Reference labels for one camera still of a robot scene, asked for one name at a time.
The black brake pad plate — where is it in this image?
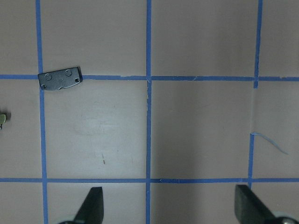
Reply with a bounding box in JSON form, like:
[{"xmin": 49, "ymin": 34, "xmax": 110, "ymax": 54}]
[{"xmin": 38, "ymin": 67, "xmax": 83, "ymax": 91}]

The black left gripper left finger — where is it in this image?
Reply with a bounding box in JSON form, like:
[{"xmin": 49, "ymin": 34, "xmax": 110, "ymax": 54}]
[{"xmin": 72, "ymin": 187, "xmax": 104, "ymax": 224}]

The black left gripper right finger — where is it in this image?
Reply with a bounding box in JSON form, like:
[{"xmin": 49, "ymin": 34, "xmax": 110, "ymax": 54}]
[{"xmin": 234, "ymin": 184, "xmax": 280, "ymax": 224}]

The green brake shoe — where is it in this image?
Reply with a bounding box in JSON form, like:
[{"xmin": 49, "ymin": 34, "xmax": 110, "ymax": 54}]
[{"xmin": 0, "ymin": 112, "xmax": 11, "ymax": 129}]

